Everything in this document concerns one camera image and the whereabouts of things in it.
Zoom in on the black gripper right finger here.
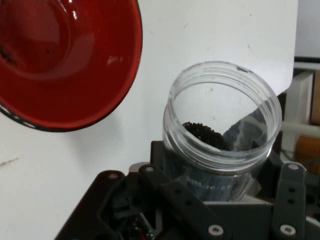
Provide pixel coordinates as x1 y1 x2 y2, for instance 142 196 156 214
249 150 308 240

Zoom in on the red bowl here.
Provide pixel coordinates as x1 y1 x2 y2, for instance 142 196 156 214
0 0 144 133

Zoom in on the brown cardboard box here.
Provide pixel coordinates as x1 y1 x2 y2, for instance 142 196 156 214
309 70 320 125

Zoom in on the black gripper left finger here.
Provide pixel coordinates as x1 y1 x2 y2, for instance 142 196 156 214
53 140 234 240

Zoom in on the clear jar with black seeds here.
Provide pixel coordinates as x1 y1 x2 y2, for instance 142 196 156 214
162 60 283 204

